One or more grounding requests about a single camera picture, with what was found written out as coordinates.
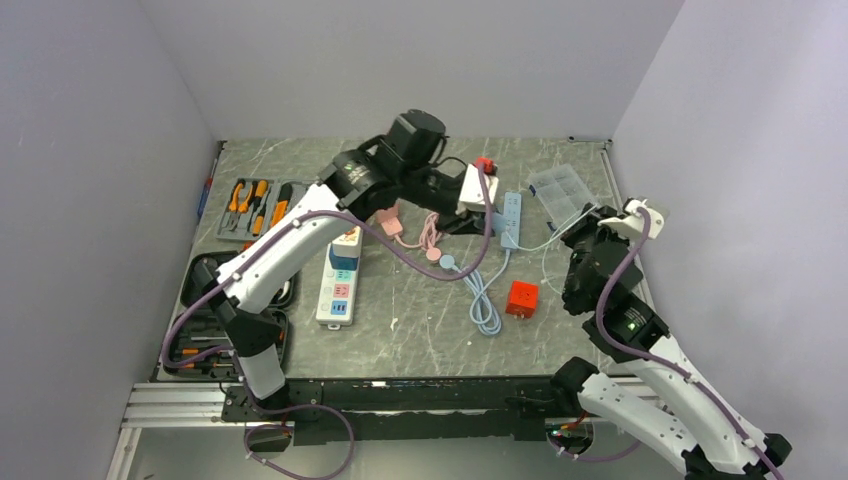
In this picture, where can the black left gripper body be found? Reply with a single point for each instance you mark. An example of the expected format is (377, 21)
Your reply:
(432, 191)

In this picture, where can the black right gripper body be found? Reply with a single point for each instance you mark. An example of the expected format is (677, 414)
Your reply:
(579, 237)

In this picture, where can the red cube socket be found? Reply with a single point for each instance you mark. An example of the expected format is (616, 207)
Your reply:
(522, 299)

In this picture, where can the light blue power strip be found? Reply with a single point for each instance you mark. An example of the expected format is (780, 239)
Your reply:
(512, 209)

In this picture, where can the pink power strip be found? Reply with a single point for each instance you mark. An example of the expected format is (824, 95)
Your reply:
(388, 220)

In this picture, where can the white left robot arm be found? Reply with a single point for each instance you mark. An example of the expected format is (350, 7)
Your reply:
(345, 194)

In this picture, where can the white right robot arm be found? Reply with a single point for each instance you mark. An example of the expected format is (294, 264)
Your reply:
(697, 431)

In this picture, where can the clear plastic screw organizer box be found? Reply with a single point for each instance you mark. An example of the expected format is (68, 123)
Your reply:
(563, 194)

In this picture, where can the white cube adapter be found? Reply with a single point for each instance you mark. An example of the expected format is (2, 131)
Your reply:
(349, 244)

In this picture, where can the orange utility knife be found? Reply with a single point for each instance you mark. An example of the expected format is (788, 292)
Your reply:
(278, 213)

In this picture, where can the grey tool tray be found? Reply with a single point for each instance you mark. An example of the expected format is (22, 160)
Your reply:
(286, 189)

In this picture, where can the white long power strip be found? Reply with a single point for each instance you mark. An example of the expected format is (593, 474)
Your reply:
(337, 293)

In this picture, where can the black open tool case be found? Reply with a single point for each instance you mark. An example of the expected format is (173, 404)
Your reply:
(202, 330)

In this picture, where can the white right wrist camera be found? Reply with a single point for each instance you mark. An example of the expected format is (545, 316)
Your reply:
(636, 214)

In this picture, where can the orange handled pliers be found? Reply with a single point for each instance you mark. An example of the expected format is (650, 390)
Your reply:
(244, 202)

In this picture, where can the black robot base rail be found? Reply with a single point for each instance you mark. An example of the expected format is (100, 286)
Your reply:
(523, 408)

